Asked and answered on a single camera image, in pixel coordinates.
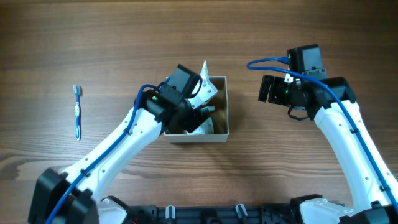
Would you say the white lotion tube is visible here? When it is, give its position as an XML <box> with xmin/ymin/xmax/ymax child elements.
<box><xmin>200</xmin><ymin>60</ymin><xmax>209</xmax><ymax>82</ymax></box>

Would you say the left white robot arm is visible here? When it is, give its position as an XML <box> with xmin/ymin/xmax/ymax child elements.
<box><xmin>27</xmin><ymin>65</ymin><xmax>216</xmax><ymax>223</ymax></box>

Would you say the green white small box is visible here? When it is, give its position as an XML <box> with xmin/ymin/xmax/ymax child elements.
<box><xmin>187</xmin><ymin>117</ymin><xmax>215</xmax><ymax>135</ymax></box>

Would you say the blue white toothbrush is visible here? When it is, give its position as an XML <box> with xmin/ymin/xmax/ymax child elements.
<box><xmin>73</xmin><ymin>85</ymin><xmax>81</xmax><ymax>141</ymax></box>

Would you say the left blue cable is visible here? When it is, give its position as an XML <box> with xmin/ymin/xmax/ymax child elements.
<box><xmin>45</xmin><ymin>75</ymin><xmax>172</xmax><ymax>224</ymax></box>

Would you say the red green toothpaste tube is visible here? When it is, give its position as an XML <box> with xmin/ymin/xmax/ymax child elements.
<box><xmin>200</xmin><ymin>106</ymin><xmax>216</xmax><ymax>114</ymax></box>

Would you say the open beige cardboard box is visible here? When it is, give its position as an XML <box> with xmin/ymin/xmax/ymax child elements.
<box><xmin>164</xmin><ymin>76</ymin><xmax>229</xmax><ymax>143</ymax></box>

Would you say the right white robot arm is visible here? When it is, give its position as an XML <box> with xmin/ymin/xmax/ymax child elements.
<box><xmin>246</xmin><ymin>44</ymin><xmax>397</xmax><ymax>223</ymax></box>

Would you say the blue cable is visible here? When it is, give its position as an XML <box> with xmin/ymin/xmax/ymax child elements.
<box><xmin>246</xmin><ymin>55</ymin><xmax>398</xmax><ymax>215</ymax></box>
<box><xmin>45</xmin><ymin>75</ymin><xmax>172</xmax><ymax>224</ymax></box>

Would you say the right blue cable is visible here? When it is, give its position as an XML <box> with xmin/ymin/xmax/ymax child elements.
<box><xmin>246</xmin><ymin>55</ymin><xmax>398</xmax><ymax>215</ymax></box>

